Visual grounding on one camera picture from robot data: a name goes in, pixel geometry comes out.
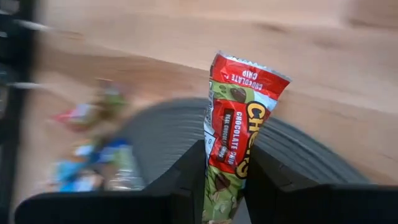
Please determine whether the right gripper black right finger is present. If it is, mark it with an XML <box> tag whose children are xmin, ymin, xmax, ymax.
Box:
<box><xmin>244</xmin><ymin>144</ymin><xmax>398</xmax><ymax>224</ymax></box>

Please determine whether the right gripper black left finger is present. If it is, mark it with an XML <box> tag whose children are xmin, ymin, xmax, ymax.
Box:
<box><xmin>14</xmin><ymin>139</ymin><xmax>206</xmax><ymax>224</ymax></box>

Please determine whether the blue granola bar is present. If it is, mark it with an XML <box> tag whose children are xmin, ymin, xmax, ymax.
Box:
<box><xmin>52</xmin><ymin>158</ymin><xmax>105</xmax><ymax>193</ymax></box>
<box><xmin>74</xmin><ymin>138</ymin><xmax>133</xmax><ymax>166</ymax></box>

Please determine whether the red chocolate chip granola bar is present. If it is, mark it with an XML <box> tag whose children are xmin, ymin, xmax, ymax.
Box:
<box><xmin>201</xmin><ymin>51</ymin><xmax>292</xmax><ymax>224</ymax></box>

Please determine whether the silver green granola bar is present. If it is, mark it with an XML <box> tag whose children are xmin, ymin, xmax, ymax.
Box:
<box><xmin>107</xmin><ymin>146</ymin><xmax>146</xmax><ymax>191</ymax></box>

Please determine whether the red wrapped granola bar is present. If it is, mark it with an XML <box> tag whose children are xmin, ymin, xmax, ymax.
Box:
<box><xmin>52</xmin><ymin>102</ymin><xmax>99</xmax><ymax>133</ymax></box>

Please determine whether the green wrapped granola bar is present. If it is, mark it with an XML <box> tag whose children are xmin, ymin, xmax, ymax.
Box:
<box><xmin>93</xmin><ymin>79</ymin><xmax>130</xmax><ymax>128</ymax></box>

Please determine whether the round grey woven placemat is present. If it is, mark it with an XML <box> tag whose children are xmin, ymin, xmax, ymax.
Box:
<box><xmin>123</xmin><ymin>98</ymin><xmax>373</xmax><ymax>194</ymax></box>

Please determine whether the black table frame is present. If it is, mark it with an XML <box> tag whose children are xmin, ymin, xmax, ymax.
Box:
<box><xmin>0</xmin><ymin>0</ymin><xmax>37</xmax><ymax>224</ymax></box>

